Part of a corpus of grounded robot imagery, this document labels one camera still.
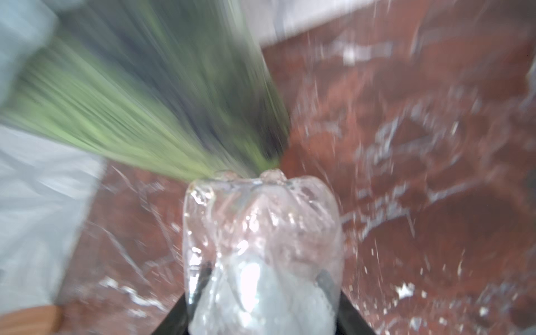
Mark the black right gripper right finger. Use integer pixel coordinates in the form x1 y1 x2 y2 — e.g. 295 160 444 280
316 269 375 335

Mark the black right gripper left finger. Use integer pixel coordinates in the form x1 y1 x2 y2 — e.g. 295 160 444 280
152 263 212 335

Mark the crushed Pepsi bottle blue cap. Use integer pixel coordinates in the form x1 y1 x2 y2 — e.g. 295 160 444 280
182 170 344 334

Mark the clear plastic bin liner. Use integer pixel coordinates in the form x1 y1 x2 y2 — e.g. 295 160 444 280
1 1 106 314

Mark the green wood-pattern trash bin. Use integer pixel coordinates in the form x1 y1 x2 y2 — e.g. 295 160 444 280
1 1 290 181

